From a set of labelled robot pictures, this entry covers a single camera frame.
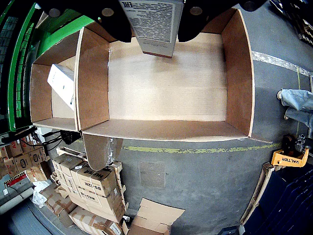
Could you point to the blue jeans leg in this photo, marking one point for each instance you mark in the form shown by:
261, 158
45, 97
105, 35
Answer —
300, 117
296, 98

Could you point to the cardboard box with black print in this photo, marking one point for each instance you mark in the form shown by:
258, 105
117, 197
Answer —
97, 188

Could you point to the plain cardboard box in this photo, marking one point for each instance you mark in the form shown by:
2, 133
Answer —
67, 166
93, 221

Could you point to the orange metal bracket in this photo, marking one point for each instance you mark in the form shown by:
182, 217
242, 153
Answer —
288, 160

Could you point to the long white carton box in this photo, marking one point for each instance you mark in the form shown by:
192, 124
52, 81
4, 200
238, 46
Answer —
62, 83

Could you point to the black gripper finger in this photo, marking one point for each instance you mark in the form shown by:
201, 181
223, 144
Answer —
193, 24
112, 24

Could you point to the flat cardboard sheet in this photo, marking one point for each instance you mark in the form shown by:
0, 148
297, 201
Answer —
151, 218

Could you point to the white plastic bag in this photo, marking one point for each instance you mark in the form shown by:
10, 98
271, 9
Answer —
40, 193

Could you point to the cardboard box with red print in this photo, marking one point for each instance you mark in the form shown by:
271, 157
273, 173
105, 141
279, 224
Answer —
22, 159

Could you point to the two-compartment cardboard box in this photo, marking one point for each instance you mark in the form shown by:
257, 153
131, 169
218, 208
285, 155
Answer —
166, 85

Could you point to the red and white carton box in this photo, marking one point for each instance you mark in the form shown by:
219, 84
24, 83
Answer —
154, 24

